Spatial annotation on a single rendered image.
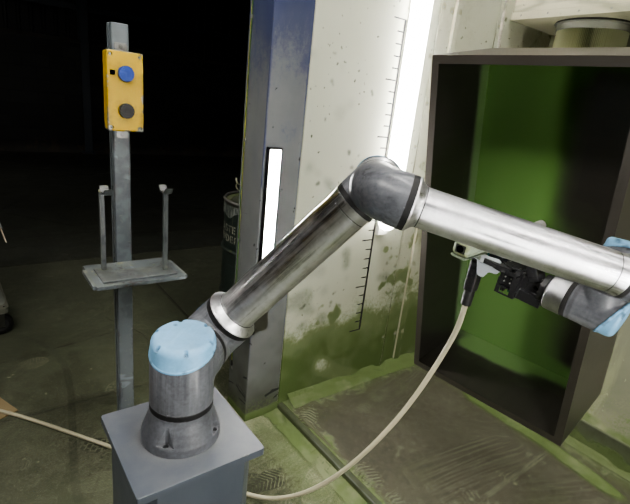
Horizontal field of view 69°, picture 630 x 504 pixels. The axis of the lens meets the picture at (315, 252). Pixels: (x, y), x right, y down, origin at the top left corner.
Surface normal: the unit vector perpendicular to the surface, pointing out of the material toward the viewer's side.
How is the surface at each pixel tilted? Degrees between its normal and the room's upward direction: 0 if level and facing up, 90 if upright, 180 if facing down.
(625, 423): 57
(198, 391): 90
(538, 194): 102
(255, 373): 90
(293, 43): 90
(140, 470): 0
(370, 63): 90
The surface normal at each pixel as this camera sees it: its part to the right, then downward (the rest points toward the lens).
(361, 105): 0.59, 0.30
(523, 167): -0.74, 0.32
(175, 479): 0.11, -0.95
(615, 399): -0.61, -0.43
